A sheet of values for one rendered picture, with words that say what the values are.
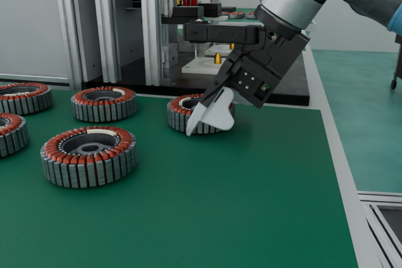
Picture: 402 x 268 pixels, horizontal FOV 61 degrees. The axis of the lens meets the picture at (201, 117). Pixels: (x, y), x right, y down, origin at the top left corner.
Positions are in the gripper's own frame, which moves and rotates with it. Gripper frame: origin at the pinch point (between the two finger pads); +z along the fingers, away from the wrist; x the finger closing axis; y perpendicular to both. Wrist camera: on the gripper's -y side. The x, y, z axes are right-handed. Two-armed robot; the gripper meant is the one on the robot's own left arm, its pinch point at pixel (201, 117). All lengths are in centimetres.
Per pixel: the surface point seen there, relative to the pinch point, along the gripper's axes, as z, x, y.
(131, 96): 4.4, -0.9, -12.3
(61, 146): 3.0, -20.9, -9.6
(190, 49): 11, 51, -22
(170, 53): 6.2, 29.3, -19.8
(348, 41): 37, 576, 59
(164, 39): 4.5, 30.7, -23.5
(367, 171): 44, 141, 76
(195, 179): -2.2, -17.0, 5.9
